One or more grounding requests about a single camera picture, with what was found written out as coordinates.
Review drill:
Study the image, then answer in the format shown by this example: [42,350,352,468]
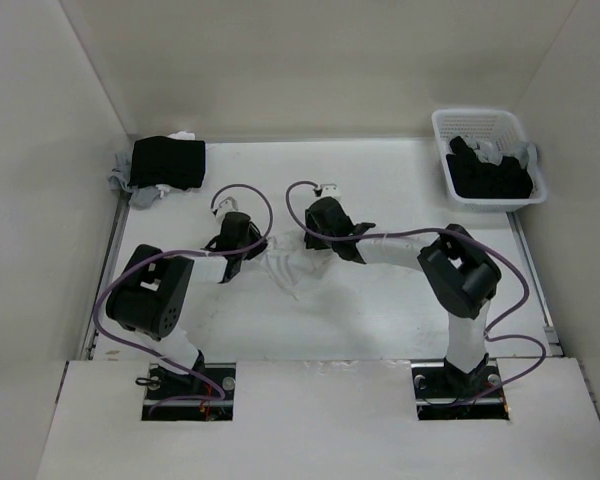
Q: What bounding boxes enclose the white tank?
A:
[257,231,352,300]
[168,131,196,141]

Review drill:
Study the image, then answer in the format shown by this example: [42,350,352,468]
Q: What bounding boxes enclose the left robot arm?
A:
[105,212,267,399]

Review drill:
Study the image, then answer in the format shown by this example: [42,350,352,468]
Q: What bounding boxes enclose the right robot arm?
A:
[304,197,502,396]

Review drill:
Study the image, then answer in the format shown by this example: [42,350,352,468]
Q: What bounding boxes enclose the folded black tank top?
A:
[130,136,206,190]

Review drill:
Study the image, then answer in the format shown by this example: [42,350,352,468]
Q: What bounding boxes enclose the white tank top in stack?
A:
[168,131,196,141]

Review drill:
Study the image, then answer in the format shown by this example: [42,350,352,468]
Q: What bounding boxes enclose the grey tank top under stack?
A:
[107,152,168,210]

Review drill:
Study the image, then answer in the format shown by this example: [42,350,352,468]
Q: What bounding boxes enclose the grey tank top in basket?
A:
[462,136,538,170]

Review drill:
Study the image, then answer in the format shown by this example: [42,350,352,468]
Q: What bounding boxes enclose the black tank tops in basket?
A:
[446,136,534,199]

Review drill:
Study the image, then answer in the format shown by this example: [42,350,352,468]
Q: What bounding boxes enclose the white plastic basket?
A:
[431,108,548,213]

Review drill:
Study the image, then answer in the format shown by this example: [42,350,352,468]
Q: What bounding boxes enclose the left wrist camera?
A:
[211,196,239,222]

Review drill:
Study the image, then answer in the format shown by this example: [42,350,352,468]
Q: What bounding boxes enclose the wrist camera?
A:
[211,196,239,222]
[314,183,341,200]

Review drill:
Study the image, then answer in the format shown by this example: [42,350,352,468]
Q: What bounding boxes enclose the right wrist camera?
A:
[314,183,341,200]

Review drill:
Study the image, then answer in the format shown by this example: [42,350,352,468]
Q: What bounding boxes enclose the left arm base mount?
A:
[135,363,237,422]

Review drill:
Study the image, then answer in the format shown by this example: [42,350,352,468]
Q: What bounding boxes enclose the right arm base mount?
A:
[411,360,509,421]

